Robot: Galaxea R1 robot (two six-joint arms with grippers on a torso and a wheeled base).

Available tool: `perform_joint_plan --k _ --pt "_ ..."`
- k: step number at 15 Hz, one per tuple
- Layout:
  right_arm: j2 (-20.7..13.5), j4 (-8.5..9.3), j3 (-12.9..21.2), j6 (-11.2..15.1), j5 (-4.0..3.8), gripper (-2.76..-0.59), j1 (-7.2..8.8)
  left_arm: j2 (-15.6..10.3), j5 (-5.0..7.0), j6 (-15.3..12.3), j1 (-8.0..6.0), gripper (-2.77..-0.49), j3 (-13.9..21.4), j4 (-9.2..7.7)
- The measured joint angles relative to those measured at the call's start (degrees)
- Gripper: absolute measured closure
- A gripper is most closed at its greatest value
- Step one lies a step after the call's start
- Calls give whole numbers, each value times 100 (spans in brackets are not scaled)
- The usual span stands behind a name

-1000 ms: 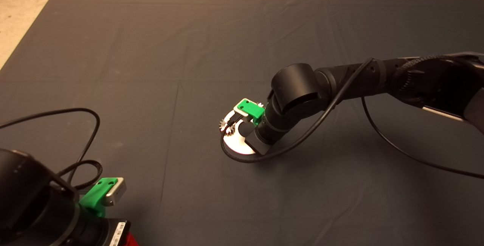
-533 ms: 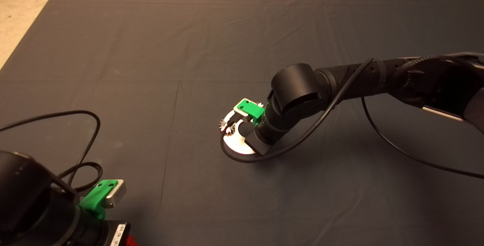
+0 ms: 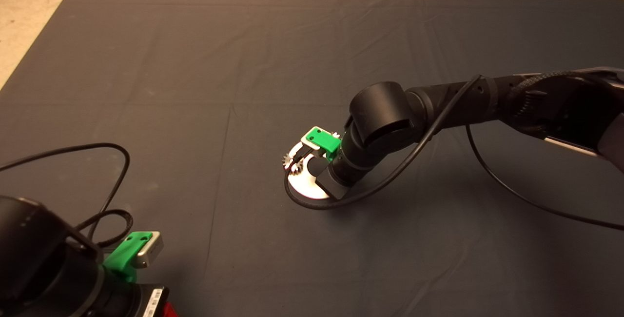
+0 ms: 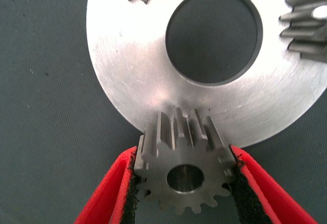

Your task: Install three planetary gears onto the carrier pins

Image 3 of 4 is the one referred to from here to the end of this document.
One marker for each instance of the green right camera mount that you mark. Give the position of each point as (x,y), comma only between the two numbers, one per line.
(324,141)

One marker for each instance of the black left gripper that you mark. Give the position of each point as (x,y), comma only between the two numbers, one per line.
(148,302)

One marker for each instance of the dark grey table cloth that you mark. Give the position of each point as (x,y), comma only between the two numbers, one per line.
(195,63)

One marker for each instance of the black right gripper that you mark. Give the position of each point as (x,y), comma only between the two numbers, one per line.
(331,185)

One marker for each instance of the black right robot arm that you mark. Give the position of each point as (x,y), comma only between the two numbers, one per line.
(385,112)

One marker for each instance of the round metal carrier plate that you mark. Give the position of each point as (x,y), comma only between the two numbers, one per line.
(304,185)

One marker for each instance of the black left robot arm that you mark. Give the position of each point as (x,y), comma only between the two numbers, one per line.
(44,263)

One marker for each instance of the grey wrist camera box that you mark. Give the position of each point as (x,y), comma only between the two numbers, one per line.
(152,251)
(309,146)

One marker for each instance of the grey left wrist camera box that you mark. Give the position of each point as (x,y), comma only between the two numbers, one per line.
(152,251)

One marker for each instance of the green left camera mount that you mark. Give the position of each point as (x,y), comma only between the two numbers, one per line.
(119,256)

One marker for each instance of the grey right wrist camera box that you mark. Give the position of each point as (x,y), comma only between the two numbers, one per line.
(309,146)

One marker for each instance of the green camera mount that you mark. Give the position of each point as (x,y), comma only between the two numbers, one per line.
(324,141)
(119,256)

